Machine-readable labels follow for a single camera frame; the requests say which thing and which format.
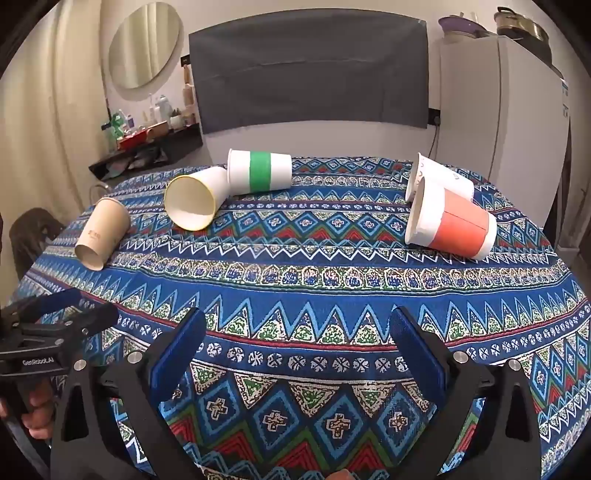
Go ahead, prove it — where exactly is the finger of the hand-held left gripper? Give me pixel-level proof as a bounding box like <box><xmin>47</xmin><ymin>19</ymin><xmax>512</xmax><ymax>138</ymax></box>
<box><xmin>21</xmin><ymin>303</ymin><xmax>120</xmax><ymax>346</ymax></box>
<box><xmin>8</xmin><ymin>288</ymin><xmax>82</xmax><ymax>326</ymax></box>

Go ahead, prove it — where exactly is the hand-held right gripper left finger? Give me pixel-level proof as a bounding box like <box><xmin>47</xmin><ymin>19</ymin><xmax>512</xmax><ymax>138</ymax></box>
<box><xmin>50</xmin><ymin>307</ymin><xmax>208</xmax><ymax>480</ymax></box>

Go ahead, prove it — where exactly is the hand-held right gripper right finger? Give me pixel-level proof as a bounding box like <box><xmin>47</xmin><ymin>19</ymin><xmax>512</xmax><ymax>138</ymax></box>
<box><xmin>389</xmin><ymin>305</ymin><xmax>542</xmax><ymax>480</ymax></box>

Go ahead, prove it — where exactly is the brown paper cup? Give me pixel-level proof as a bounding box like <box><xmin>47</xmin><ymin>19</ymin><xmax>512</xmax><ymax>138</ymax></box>
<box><xmin>74</xmin><ymin>197</ymin><xmax>132</xmax><ymax>271</ymax></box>

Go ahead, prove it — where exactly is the white cup with orange band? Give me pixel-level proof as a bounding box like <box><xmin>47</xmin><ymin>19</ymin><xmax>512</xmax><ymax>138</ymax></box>
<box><xmin>404</xmin><ymin>176</ymin><xmax>498</xmax><ymax>261</ymax></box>

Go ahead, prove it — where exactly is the white cup with yellow rim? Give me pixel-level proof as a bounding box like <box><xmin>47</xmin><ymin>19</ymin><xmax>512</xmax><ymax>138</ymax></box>
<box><xmin>164</xmin><ymin>166</ymin><xmax>232</xmax><ymax>231</ymax></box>

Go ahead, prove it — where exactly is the plain white paper cup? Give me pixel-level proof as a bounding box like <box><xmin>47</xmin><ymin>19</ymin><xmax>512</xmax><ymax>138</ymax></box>
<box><xmin>405</xmin><ymin>152</ymin><xmax>476</xmax><ymax>204</ymax></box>

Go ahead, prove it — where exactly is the white cup with green band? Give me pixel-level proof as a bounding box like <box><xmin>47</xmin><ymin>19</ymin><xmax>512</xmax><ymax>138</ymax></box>
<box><xmin>226</xmin><ymin>148</ymin><xmax>293</xmax><ymax>193</ymax></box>

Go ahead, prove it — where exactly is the person's left hand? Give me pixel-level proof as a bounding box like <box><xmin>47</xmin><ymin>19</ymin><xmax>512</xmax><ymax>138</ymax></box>
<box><xmin>0</xmin><ymin>381</ymin><xmax>57</xmax><ymax>444</ymax></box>

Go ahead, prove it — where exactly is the brown chair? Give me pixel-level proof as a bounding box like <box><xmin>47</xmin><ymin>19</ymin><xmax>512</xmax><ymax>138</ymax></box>
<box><xmin>8</xmin><ymin>207</ymin><xmax>66</xmax><ymax>280</ymax></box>

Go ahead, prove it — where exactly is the blue patterned tablecloth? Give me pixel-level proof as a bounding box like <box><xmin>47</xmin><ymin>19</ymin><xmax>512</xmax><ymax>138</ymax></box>
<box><xmin>9</xmin><ymin>154</ymin><xmax>591</xmax><ymax>480</ymax></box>

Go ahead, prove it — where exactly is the cream curtain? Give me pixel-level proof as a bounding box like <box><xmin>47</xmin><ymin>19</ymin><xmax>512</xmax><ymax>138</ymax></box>
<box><xmin>0</xmin><ymin>0</ymin><xmax>112</xmax><ymax>289</ymax></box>

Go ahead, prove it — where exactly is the red box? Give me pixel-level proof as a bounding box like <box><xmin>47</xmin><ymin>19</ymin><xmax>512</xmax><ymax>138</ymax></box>
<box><xmin>117</xmin><ymin>130</ymin><xmax>156</xmax><ymax>151</ymax></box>

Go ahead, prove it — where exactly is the green spray bottle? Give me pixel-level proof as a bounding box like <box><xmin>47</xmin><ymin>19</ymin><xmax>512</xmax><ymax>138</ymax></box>
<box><xmin>102</xmin><ymin>109</ymin><xmax>133</xmax><ymax>140</ymax></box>

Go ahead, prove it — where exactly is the black side shelf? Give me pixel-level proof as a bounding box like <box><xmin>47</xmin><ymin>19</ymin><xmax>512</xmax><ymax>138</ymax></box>
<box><xmin>88</xmin><ymin>122</ymin><xmax>204</xmax><ymax>179</ymax></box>

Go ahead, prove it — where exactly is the white refrigerator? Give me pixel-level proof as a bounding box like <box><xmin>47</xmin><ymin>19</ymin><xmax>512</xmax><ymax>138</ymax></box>
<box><xmin>438</xmin><ymin>35</ymin><xmax>574</xmax><ymax>252</ymax></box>

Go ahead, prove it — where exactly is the dark grey cloth cover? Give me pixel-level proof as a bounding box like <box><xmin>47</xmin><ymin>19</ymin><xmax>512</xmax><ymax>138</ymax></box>
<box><xmin>188</xmin><ymin>15</ymin><xmax>430</xmax><ymax>136</ymax></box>

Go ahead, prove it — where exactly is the purple bowl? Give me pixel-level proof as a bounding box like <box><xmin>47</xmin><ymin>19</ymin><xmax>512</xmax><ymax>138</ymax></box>
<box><xmin>437</xmin><ymin>16</ymin><xmax>486</xmax><ymax>40</ymax></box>

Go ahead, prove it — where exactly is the metal cooking pot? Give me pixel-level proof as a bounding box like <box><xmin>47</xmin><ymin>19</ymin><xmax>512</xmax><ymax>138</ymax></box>
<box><xmin>493</xmin><ymin>6</ymin><xmax>553</xmax><ymax>43</ymax></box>

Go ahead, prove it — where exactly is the oval wall mirror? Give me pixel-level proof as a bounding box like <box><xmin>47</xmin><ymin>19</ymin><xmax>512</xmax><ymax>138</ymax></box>
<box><xmin>107</xmin><ymin>1</ymin><xmax>184</xmax><ymax>90</ymax></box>

